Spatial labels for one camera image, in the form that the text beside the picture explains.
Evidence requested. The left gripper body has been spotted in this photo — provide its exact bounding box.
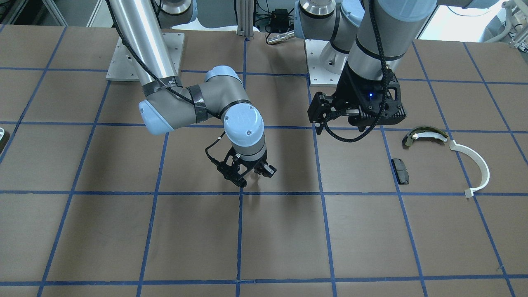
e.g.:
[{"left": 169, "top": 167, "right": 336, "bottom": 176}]
[{"left": 333, "top": 65, "right": 407, "bottom": 126}]

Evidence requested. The olive brake shoe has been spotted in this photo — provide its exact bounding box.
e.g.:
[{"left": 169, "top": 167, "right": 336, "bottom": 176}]
[{"left": 402, "top": 126, "right": 449, "bottom": 147}]

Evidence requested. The aluminium frame post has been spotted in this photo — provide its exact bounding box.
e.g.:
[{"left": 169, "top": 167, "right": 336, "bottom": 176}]
[{"left": 235, "top": 0, "right": 255, "bottom": 40}]

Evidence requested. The white curved plastic part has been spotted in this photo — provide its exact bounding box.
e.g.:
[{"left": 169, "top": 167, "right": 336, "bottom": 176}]
[{"left": 448, "top": 139, "right": 490, "bottom": 198}]

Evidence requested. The black brake pad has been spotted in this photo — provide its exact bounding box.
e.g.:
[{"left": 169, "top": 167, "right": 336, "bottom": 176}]
[{"left": 391, "top": 158, "right": 410, "bottom": 185}]

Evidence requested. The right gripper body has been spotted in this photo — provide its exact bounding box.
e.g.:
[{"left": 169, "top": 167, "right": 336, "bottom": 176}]
[{"left": 214, "top": 148, "right": 267, "bottom": 176}]

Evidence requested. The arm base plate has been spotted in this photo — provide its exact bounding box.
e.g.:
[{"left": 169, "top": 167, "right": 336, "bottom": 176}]
[
  {"left": 304, "top": 39, "right": 377, "bottom": 87},
  {"left": 106, "top": 33, "right": 185, "bottom": 82}
]

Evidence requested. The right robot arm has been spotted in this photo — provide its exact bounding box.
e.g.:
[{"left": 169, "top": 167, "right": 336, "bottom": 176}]
[{"left": 107, "top": 0, "right": 276, "bottom": 188}]

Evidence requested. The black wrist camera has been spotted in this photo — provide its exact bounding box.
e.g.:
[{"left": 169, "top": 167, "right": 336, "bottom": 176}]
[{"left": 307, "top": 92, "right": 352, "bottom": 135}]

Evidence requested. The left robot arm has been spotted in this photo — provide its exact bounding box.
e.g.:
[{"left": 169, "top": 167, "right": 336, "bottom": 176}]
[{"left": 294, "top": 0, "right": 495, "bottom": 131}]

